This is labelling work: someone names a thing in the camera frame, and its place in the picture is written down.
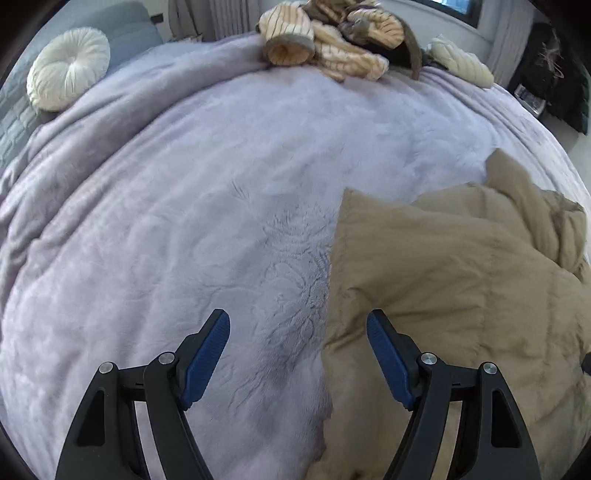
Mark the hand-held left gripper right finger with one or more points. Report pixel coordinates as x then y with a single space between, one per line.
388 360

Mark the grey quilted pillow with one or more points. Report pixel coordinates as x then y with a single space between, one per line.
124 23

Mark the cream striped plush garment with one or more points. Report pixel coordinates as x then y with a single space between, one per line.
295 32

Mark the cream knitted pillow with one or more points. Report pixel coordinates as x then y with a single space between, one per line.
461 60

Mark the grey electronic device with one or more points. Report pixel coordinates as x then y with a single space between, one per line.
530 99

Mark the tan puffer jacket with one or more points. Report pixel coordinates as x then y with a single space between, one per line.
438 277

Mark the brown grey garment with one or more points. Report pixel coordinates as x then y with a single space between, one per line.
411 50

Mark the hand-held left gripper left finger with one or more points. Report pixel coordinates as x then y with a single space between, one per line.
207 360

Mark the window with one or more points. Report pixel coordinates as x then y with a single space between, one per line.
457 9

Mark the lavender plush blanket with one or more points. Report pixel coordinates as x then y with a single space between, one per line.
207 161

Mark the pale grey curtain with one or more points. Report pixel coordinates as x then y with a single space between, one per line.
508 46
221 18

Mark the round white pleated cushion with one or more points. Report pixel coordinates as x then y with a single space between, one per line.
69 69

